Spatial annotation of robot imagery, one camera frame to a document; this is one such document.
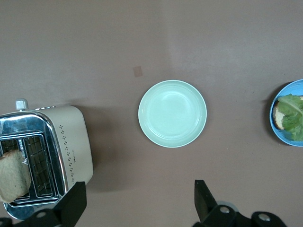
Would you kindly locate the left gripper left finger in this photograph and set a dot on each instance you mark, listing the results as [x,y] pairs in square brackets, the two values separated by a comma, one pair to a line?
[71,208]

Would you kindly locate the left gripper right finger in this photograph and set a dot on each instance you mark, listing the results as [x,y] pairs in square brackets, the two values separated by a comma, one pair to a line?
[206,208]

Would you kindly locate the brown bread slice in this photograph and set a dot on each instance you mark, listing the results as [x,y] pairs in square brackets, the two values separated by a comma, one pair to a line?
[278,118]
[14,175]

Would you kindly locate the green lettuce leaf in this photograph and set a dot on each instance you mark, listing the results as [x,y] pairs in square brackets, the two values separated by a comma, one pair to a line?
[292,111]

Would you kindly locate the pale green round plate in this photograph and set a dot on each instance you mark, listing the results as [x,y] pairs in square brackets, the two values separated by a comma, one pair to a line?
[172,114]

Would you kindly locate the blue round plate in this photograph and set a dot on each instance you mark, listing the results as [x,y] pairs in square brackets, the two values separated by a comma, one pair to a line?
[281,137]

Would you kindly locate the beige chrome toaster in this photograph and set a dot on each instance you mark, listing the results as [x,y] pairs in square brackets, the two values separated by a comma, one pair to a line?
[73,132]

